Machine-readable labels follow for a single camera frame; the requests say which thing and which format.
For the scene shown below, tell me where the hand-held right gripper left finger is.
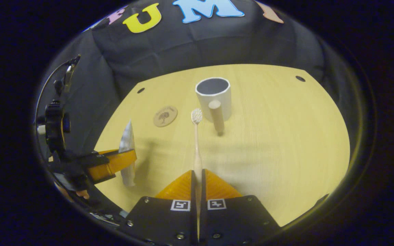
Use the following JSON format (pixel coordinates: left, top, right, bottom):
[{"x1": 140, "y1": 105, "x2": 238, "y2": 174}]
[{"x1": 120, "y1": 170, "x2": 197, "y2": 245}]

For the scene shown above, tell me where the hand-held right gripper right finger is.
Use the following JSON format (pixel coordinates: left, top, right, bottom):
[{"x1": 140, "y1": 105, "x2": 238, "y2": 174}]
[{"x1": 200, "y1": 168, "x2": 281, "y2": 244}]

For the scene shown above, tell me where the white toothpaste tube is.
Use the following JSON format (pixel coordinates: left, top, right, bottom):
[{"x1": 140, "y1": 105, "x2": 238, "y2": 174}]
[{"x1": 118, "y1": 119, "x2": 136, "y2": 187}]

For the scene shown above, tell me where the round wooden coaster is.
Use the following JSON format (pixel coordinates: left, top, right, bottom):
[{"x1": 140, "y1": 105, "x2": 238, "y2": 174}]
[{"x1": 153, "y1": 105, "x2": 178, "y2": 128}]

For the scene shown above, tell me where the beige toothbrush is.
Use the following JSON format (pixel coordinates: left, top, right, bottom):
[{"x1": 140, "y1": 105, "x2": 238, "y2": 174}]
[{"x1": 191, "y1": 108, "x2": 203, "y2": 240}]

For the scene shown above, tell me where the white cup with wooden handle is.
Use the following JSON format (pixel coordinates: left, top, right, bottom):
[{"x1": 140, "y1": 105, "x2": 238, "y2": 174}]
[{"x1": 195, "y1": 78, "x2": 232, "y2": 136}]

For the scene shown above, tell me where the black backdrop cloth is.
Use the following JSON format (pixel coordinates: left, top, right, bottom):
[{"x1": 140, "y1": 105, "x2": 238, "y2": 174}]
[{"x1": 38, "y1": 0, "x2": 351, "y2": 164}]

